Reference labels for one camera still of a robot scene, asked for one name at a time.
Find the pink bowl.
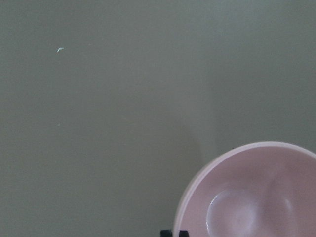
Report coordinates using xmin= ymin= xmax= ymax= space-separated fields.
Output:
xmin=172 ymin=142 xmax=316 ymax=237

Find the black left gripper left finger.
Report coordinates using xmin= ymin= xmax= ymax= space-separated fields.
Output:
xmin=160 ymin=230 xmax=172 ymax=237

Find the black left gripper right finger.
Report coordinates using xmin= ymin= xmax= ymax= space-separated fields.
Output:
xmin=179 ymin=230 xmax=190 ymax=237

